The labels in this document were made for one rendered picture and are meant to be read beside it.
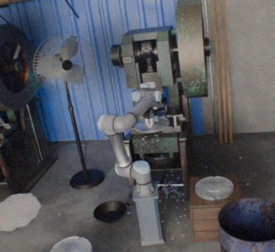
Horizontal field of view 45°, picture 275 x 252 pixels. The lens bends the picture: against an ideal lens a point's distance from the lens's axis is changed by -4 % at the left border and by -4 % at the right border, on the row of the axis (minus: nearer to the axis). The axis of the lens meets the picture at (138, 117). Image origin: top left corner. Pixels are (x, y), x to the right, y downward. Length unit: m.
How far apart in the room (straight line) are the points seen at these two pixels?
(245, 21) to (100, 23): 1.67
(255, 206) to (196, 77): 0.99
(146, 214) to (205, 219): 0.44
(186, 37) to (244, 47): 1.67
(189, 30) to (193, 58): 0.20
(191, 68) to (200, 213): 1.05
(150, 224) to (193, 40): 1.39
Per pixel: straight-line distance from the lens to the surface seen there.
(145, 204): 2.52
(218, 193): 2.59
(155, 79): 2.86
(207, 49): 2.78
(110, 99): 4.33
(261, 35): 4.04
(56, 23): 4.30
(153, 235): 2.71
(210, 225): 2.63
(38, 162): 4.10
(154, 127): 2.73
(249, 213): 2.43
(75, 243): 2.45
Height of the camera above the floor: 1.85
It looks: 21 degrees down
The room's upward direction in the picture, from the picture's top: 8 degrees counter-clockwise
